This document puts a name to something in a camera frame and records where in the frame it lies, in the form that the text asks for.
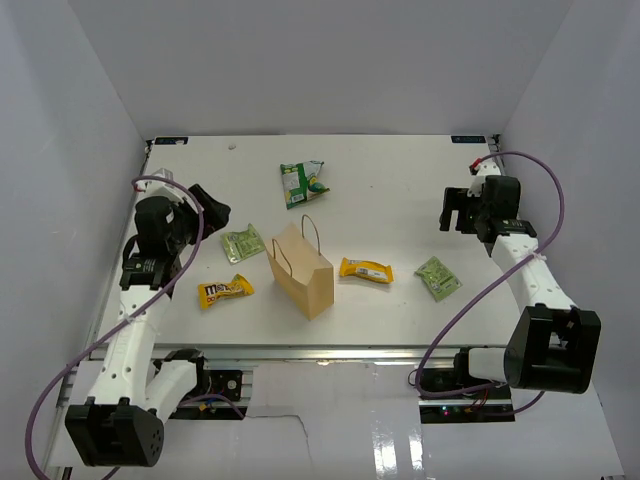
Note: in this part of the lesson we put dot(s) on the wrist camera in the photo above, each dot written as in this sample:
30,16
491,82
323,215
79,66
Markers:
160,185
480,170

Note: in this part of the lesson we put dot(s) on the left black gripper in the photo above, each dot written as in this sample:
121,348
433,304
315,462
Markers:
215,213

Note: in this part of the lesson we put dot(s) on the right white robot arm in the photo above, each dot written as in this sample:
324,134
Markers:
553,346

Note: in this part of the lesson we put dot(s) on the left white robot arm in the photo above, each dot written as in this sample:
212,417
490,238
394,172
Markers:
121,422

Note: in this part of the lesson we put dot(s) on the green chips bag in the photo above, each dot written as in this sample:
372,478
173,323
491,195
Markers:
300,182

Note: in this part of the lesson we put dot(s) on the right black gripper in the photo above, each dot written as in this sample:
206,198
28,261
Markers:
458,200

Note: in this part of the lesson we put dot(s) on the blue label right corner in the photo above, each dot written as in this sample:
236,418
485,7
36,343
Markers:
468,139

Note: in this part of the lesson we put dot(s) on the yellow m&m's bag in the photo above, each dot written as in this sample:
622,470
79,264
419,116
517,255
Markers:
210,293

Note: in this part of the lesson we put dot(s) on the brown paper bag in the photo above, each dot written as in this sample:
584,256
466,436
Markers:
300,268

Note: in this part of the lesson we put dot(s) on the green snack packet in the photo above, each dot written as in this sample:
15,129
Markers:
241,245
438,278

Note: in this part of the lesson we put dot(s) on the blue label corner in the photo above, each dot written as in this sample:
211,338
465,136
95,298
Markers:
171,140
468,139

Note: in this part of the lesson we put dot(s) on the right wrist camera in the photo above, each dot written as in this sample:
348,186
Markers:
480,170

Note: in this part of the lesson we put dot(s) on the yellow snack bar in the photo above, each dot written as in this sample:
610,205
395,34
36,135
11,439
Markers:
367,270

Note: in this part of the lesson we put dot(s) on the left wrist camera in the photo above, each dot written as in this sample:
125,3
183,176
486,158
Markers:
160,185

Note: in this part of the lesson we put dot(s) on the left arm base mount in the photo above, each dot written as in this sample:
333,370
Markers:
217,396

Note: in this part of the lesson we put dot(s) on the blue label left corner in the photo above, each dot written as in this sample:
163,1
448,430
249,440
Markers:
171,140

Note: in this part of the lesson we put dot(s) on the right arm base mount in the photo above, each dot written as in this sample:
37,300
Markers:
487,406

